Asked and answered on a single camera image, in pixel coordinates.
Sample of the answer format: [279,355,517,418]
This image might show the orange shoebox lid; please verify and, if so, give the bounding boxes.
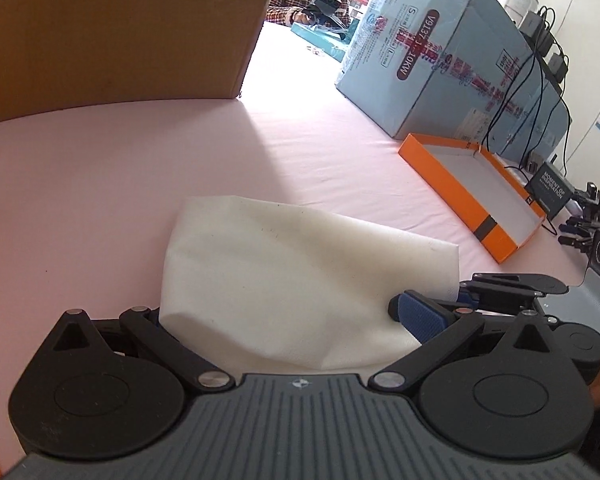
[398,133,546,263]

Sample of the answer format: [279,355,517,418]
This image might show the white foam wrapping sheet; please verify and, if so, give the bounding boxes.
[159,196,460,377]

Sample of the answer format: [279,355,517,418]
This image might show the small black printed box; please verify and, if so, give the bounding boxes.
[524,162,574,220]

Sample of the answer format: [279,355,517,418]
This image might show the light blue cardboard box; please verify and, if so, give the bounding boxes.
[337,0,570,162]

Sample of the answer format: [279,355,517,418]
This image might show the black power adapters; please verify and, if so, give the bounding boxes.
[518,6,569,86]

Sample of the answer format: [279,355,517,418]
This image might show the teal flat box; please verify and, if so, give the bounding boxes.
[291,24,351,62]

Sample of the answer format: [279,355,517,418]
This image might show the large brown cardboard box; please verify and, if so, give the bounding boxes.
[0,0,270,122]

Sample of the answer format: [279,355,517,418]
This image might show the black power cables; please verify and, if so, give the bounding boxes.
[482,4,574,172]

